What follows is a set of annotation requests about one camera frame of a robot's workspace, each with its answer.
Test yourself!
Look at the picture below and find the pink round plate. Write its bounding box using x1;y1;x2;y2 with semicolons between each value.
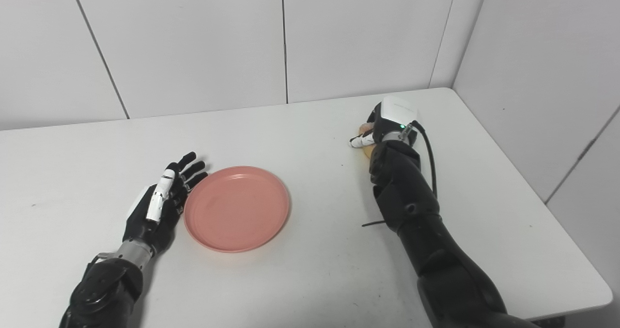
183;166;291;254

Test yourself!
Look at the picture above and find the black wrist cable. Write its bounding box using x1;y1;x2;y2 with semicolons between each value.
84;252;116;273
410;120;438;201

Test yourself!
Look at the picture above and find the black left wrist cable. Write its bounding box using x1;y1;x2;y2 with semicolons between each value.
84;252;116;273

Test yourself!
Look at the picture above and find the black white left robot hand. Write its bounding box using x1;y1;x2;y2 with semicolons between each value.
122;151;209;257

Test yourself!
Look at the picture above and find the golden bread roll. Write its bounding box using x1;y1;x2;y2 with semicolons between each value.
357;123;376;160

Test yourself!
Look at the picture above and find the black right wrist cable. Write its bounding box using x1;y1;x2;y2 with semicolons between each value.
410;120;438;201

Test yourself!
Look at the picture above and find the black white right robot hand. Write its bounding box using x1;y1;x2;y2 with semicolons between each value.
349;95;419;149

